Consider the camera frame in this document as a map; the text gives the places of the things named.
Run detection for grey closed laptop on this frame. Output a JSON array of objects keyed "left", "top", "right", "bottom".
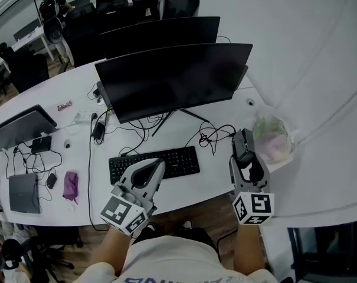
[{"left": 8, "top": 172, "right": 42, "bottom": 215}]

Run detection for person's left forearm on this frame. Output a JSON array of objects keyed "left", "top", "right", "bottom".
[{"left": 103, "top": 225, "right": 132, "bottom": 277}]

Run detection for white power strip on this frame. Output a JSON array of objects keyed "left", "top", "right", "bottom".
[{"left": 74, "top": 107, "right": 100, "bottom": 123}]

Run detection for grey monitor on left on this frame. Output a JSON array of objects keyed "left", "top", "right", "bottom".
[{"left": 0, "top": 104, "right": 58, "bottom": 153}]

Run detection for person's white shirt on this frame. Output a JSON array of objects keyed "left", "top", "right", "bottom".
[{"left": 80, "top": 234, "right": 279, "bottom": 283}]

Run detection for grey and black mouse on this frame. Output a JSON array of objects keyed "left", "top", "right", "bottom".
[{"left": 231, "top": 127, "right": 256, "bottom": 163}]

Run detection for black office chair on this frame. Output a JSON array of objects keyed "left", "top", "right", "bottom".
[
  {"left": 94, "top": 0, "right": 129, "bottom": 14},
  {"left": 130, "top": 0, "right": 163, "bottom": 22},
  {"left": 0, "top": 42, "right": 15, "bottom": 100},
  {"left": 61, "top": 4, "right": 108, "bottom": 67},
  {"left": 18, "top": 225, "right": 84, "bottom": 283},
  {"left": 8, "top": 50, "right": 51, "bottom": 93}
]

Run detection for tangled black laptop cables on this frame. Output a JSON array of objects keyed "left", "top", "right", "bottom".
[{"left": 5, "top": 141, "right": 63, "bottom": 203}]

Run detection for small black box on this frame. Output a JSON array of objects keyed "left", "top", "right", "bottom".
[{"left": 30, "top": 135, "right": 53, "bottom": 154}]

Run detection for black keyboard cable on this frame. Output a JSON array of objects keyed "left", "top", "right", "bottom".
[{"left": 119, "top": 119, "right": 146, "bottom": 157}]

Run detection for person's left shoe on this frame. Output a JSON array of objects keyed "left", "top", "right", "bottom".
[{"left": 139, "top": 222, "right": 157, "bottom": 235}]

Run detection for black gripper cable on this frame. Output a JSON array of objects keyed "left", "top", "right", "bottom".
[{"left": 216, "top": 228, "right": 238, "bottom": 247}]

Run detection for person's black shorts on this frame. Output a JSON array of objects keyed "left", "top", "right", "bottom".
[{"left": 133, "top": 225, "right": 219, "bottom": 247}]

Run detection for clear plastic bag with food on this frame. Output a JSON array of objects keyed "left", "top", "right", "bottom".
[{"left": 251, "top": 106, "right": 300, "bottom": 165}]

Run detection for small black mouse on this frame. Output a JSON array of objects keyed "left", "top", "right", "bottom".
[{"left": 45, "top": 172, "right": 58, "bottom": 189}]

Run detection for purple cloth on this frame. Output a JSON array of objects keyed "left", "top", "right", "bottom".
[{"left": 62, "top": 170, "right": 80, "bottom": 205}]

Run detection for grey round chair back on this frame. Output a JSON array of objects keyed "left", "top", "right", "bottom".
[{"left": 43, "top": 18, "right": 64, "bottom": 45}]

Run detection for long black power cable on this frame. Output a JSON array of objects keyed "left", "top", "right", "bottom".
[{"left": 87, "top": 110, "right": 108, "bottom": 232}]

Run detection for person's right forearm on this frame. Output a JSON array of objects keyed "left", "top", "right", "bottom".
[{"left": 232, "top": 224, "right": 266, "bottom": 277}]

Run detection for dark glass window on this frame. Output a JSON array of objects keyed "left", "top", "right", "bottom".
[{"left": 287, "top": 219, "right": 357, "bottom": 283}]

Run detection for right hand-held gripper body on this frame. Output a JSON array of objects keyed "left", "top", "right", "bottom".
[{"left": 230, "top": 181, "right": 275, "bottom": 226}]

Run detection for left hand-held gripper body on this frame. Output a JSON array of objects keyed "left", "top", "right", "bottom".
[{"left": 100, "top": 179, "right": 157, "bottom": 236}]

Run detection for black mesh chair with headrest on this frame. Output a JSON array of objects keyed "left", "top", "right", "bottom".
[{"left": 162, "top": 0, "right": 201, "bottom": 19}]

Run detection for black power adapter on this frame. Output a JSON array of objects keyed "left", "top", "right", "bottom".
[{"left": 91, "top": 121, "right": 106, "bottom": 140}]

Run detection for black curved monitor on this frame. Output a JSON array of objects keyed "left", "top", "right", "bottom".
[{"left": 94, "top": 42, "right": 254, "bottom": 137}]

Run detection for black keyboard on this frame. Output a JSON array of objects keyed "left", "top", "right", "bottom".
[{"left": 108, "top": 146, "right": 201, "bottom": 186}]

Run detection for black flat monitor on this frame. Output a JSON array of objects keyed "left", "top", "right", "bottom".
[{"left": 99, "top": 15, "right": 221, "bottom": 60}]

